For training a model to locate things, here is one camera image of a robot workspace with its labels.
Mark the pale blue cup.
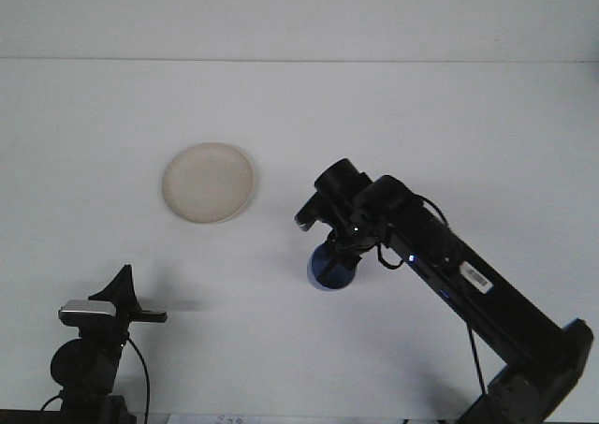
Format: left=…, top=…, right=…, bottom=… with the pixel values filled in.
left=305, top=241, right=360, bottom=293

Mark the pale round plate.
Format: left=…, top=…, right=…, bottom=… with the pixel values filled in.
left=161, top=141, right=256, bottom=225

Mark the printed white paper sheet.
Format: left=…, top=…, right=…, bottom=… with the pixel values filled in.
left=166, top=413, right=263, bottom=424

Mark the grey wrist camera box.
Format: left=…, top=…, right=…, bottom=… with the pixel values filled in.
left=57, top=299, right=118, bottom=326
left=294, top=193, right=325, bottom=233

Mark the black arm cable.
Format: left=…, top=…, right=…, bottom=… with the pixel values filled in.
left=124, top=334, right=152, bottom=418
left=373, top=193, right=489, bottom=397

